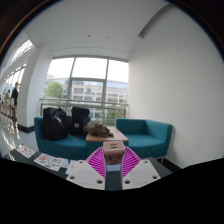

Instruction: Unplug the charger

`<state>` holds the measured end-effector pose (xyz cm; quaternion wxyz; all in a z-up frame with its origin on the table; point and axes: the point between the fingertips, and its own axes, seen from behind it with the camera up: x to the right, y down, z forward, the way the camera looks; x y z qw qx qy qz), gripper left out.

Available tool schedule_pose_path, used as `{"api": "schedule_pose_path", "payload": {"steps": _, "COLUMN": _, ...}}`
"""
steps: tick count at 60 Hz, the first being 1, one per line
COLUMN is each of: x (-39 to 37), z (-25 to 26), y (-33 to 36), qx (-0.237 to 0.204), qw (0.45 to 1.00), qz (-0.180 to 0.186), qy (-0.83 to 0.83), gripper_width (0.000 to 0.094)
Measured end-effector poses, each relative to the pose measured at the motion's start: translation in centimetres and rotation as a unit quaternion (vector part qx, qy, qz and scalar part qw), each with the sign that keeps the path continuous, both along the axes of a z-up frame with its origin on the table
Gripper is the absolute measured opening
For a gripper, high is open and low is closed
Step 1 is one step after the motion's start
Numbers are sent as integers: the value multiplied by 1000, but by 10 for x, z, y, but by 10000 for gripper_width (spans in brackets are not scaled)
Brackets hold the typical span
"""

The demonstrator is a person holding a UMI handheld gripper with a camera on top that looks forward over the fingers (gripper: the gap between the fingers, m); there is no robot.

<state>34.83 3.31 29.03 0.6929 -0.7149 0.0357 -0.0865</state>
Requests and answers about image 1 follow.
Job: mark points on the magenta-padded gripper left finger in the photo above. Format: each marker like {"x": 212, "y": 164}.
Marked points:
{"x": 85, "y": 173}

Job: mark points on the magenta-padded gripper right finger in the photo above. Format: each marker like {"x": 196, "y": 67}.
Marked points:
{"x": 140, "y": 173}

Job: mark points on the small pink charger block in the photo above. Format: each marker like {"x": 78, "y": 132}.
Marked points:
{"x": 113, "y": 152}

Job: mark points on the wood-topped teal side table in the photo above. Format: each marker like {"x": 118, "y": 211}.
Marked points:
{"x": 116, "y": 136}

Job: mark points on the brown crumpled jacket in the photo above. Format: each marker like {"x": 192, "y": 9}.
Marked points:
{"x": 97, "y": 129}

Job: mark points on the black backpack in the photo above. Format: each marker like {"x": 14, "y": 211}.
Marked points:
{"x": 79, "y": 120}

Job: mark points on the black plastic bag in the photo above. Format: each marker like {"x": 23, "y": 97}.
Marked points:
{"x": 55, "y": 124}

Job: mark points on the metal window railing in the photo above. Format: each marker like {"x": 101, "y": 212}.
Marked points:
{"x": 100, "y": 104}

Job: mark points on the person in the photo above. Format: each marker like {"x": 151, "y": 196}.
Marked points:
{"x": 6, "y": 97}
{"x": 15, "y": 95}

